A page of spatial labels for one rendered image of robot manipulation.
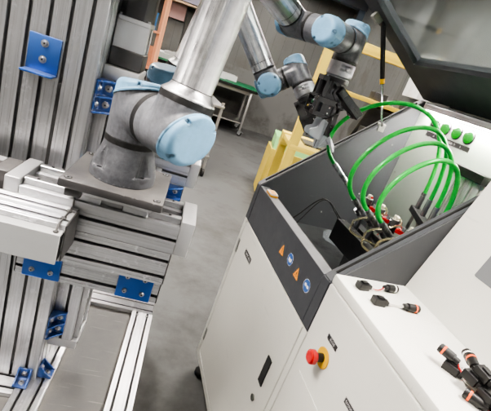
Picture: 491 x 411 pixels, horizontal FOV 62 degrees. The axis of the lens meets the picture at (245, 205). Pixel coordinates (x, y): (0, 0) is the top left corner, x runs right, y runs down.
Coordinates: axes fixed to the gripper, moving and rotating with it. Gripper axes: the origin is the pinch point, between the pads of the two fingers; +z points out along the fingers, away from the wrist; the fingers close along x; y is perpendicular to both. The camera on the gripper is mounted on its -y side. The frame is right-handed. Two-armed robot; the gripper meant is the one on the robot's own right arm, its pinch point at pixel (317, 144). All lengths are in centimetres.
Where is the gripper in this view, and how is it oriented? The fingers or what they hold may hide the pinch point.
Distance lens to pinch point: 128.7
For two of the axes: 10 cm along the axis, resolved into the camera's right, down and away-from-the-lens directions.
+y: -9.2, -2.0, -3.4
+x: 2.3, 4.1, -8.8
